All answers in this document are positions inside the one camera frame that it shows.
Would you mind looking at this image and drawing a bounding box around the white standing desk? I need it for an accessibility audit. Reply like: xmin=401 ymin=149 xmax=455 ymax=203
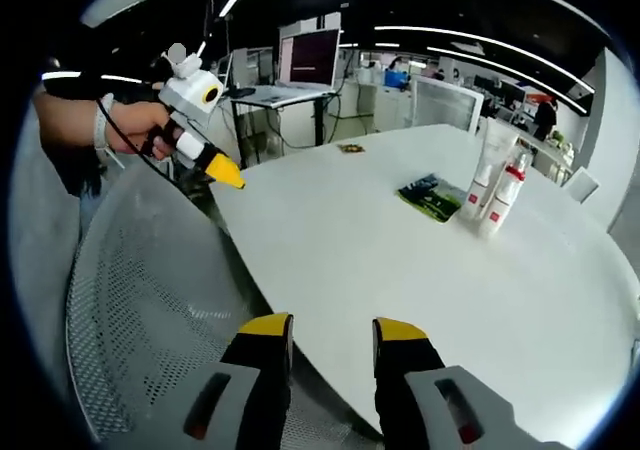
xmin=228 ymin=82 xmax=342 ymax=169

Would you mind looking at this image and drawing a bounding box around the grey mesh office chair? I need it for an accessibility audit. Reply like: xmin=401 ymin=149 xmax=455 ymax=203
xmin=64 ymin=162 xmax=384 ymax=450

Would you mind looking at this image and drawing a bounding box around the white skincare pump bottle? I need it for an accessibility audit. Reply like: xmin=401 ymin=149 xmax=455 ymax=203
xmin=477 ymin=172 xmax=522 ymax=237

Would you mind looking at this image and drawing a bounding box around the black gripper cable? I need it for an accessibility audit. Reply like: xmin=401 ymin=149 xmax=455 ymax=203
xmin=102 ymin=104 xmax=221 ymax=221

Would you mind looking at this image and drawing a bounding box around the computer monitor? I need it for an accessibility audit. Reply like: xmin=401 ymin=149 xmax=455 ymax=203
xmin=278 ymin=28 xmax=342 ymax=90

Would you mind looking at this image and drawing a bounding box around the green black printed packet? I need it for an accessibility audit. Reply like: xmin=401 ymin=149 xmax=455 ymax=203
xmin=397 ymin=172 xmax=464 ymax=224

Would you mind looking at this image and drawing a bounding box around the white skincare tube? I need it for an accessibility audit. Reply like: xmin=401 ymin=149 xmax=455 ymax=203
xmin=477 ymin=118 xmax=521 ymax=184

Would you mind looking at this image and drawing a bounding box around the person's left hand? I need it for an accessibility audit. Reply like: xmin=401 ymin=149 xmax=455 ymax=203
xmin=108 ymin=100 xmax=177 ymax=162

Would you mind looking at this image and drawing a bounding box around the white frame mesh chair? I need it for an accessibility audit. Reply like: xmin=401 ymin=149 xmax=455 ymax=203
xmin=409 ymin=75 xmax=486 ymax=135

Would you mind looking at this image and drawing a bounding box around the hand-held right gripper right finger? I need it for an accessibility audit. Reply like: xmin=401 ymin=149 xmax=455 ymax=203
xmin=372 ymin=316 xmax=554 ymax=450

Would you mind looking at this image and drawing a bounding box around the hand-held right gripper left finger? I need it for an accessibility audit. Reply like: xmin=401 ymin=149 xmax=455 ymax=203
xmin=159 ymin=312 xmax=296 ymax=450

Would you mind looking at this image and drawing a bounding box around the white wristband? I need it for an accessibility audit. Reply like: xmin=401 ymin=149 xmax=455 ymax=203
xmin=92 ymin=92 xmax=117 ymax=157

